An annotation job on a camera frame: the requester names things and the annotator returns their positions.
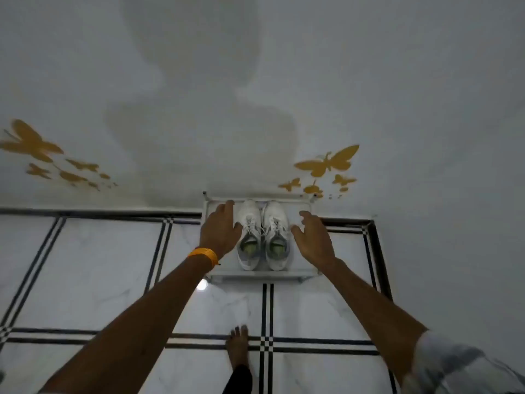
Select person's right hand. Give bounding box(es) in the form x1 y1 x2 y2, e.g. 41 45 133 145
290 210 337 272

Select person's left hand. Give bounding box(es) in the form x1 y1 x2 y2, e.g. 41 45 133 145
199 200 243 261

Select white shoelace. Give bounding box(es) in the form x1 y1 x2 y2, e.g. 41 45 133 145
266 217 289 239
244 217 263 239

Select white sneaker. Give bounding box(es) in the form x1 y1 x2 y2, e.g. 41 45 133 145
262 200 292 271
235 200 263 271

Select grey two-tier shoe rack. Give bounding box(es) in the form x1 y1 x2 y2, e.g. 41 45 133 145
200 191 323 283

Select person's right forearm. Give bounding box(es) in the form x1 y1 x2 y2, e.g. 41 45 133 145
321 258 429 384

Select person's left forearm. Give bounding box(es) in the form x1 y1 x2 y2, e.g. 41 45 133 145
39 254 214 394

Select person's left foot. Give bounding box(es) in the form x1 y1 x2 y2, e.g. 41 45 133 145
224 325 250 372

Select orange wristband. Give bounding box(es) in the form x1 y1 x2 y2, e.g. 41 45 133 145
187 247 221 270

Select black trousers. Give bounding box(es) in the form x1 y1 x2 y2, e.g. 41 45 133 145
223 364 254 394

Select cluster of yellow wall stickers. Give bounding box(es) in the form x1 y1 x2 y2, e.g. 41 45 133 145
278 144 361 200
0 118 120 193

